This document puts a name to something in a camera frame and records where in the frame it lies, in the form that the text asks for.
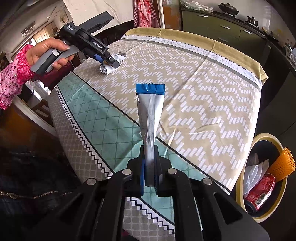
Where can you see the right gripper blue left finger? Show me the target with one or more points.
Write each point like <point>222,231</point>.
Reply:
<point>142,174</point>

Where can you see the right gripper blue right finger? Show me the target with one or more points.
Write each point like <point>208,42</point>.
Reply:
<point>157,170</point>

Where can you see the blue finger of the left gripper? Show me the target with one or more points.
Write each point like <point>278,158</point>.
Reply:
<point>109,60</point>
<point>98,58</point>

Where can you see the blue silver snack wrapper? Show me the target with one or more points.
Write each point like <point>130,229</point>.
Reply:
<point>150,101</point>

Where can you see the white paper towel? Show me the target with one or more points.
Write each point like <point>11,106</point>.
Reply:
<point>254,171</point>

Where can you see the red cola can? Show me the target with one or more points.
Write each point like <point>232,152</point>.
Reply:
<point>259,194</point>

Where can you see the orange foam net sleeve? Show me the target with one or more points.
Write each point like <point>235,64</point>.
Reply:
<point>283,166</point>

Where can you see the pink floral sleeve forearm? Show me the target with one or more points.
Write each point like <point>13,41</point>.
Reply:
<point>14,76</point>

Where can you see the yellow rimmed trash bin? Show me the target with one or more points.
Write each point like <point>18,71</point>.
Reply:
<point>267,147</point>

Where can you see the green lower kitchen cabinets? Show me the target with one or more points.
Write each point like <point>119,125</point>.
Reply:
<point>277,108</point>

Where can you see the person left hand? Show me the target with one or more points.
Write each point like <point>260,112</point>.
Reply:
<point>34,53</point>

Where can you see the white hanging sheet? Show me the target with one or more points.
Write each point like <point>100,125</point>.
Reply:
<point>83,10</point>

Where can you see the red checkered apron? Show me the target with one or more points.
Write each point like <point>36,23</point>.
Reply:
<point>144,14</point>

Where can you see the patterned tablecloth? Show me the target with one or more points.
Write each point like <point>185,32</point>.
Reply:
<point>159,142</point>

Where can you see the plastic bag on counter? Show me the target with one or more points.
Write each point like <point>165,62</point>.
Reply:
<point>194,5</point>

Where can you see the black wok on stove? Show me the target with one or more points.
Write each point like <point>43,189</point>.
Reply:
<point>228,8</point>

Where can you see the small black pot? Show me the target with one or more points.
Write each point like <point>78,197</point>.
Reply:
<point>251,21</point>

